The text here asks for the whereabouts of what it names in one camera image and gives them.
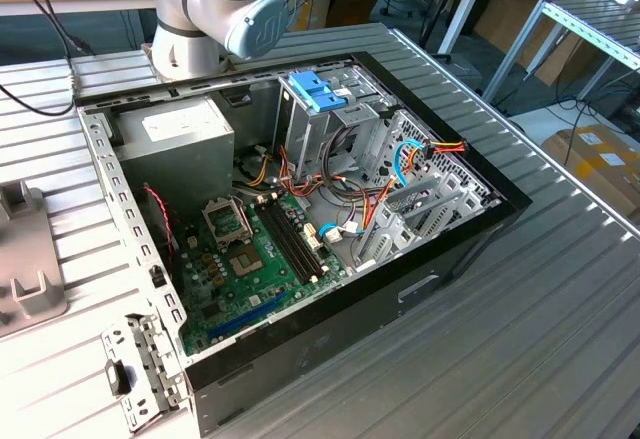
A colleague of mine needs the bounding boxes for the grey metal disk bay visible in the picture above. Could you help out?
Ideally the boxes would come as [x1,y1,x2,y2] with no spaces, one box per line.
[352,171,501,274]

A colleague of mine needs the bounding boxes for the white board connector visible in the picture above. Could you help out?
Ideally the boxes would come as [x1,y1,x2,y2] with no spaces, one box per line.
[302,222,322,254]

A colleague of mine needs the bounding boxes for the black RAM slot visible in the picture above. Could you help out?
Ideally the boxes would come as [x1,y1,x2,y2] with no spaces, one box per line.
[270,201,325,278]
[260,204,315,284]

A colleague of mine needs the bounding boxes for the grey metal drive cage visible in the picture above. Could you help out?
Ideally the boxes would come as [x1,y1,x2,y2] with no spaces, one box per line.
[272,66,399,183]

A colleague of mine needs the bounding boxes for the metal socket cover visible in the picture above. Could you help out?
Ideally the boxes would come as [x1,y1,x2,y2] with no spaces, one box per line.
[201,197,252,251]

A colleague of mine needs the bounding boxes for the CPU socket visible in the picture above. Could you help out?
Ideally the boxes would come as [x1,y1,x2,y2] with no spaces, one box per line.
[227,243,266,280]

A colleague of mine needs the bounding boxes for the blue plastic drive latch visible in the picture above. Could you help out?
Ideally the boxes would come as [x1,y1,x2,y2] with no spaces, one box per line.
[288,72,353,116]

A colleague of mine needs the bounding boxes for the green motherboard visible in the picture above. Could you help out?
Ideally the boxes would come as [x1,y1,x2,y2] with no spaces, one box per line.
[174,193,351,358]

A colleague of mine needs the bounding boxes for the black open PC case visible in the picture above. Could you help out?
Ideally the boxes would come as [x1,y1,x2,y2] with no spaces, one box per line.
[73,50,534,439]

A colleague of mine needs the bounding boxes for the blue expansion slot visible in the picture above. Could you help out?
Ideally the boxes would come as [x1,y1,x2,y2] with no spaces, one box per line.
[207,291,290,341]

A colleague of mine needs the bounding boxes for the grey power supply unit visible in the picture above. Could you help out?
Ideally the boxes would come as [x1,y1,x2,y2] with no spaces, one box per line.
[115,93,236,210]

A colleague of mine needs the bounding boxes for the black case fan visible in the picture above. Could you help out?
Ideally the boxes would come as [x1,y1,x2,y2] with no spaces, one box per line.
[143,188,175,261]

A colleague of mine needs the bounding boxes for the black tripod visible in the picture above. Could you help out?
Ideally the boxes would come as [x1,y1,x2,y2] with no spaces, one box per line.
[418,0,471,60]

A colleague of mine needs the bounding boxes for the cardboard boxes with labels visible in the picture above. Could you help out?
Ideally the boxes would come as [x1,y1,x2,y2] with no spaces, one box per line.
[542,125,640,218]

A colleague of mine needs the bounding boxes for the grey parts rack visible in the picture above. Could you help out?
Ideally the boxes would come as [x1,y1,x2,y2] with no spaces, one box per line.
[0,181,69,339]

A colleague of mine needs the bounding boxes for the slatted metal side table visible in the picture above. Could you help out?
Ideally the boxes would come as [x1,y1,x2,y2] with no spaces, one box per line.
[482,0,640,105]

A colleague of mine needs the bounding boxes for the red orange wire bundle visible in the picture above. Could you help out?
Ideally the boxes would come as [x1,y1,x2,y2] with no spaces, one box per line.
[277,144,329,200]

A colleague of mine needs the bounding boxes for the short blue data wire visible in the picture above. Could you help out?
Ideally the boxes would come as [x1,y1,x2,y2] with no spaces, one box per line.
[318,221,362,244]

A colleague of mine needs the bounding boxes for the black wire loop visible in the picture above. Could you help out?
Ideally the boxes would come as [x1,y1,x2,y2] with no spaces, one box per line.
[321,122,386,205]

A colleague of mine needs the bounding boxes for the orange yellow wire bundle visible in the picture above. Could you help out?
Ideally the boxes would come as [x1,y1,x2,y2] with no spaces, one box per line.
[362,176,401,233]

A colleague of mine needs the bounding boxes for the yellow orange supply wires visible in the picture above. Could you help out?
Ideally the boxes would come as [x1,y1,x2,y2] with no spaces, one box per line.
[245,155,275,189]

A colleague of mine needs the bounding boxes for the long blue data wire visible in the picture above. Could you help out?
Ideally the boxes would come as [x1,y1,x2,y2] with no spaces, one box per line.
[392,139,426,188]

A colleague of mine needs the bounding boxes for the red yellow power wire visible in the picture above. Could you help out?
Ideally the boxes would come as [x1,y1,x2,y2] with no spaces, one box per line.
[408,139,467,174]

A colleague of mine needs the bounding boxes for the red black twisted wire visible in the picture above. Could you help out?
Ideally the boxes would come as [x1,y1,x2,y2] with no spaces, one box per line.
[142,184,180,256]

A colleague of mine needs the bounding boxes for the grey metal card retainer bracket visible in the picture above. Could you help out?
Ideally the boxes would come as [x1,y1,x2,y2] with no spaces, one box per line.
[101,312,190,434]

